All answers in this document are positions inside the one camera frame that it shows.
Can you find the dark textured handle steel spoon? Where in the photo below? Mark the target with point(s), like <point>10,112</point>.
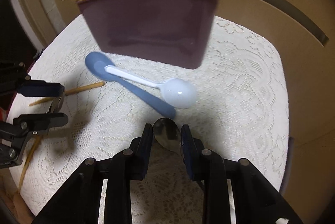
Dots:
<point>56,104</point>

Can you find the blue plastic spoon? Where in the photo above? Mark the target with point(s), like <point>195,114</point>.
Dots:
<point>96,62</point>

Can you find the purple plastic utensil holder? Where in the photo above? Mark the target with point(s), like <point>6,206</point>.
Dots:
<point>174,32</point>

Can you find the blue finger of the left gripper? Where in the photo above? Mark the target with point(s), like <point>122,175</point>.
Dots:
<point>39,88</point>
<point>38,123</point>

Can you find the white plastic spoon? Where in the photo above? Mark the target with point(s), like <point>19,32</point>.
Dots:
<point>175,91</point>

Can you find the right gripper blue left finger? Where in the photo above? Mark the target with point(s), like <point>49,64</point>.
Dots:
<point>132,163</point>

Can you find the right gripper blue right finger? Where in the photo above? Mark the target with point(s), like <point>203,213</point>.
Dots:
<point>201,163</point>

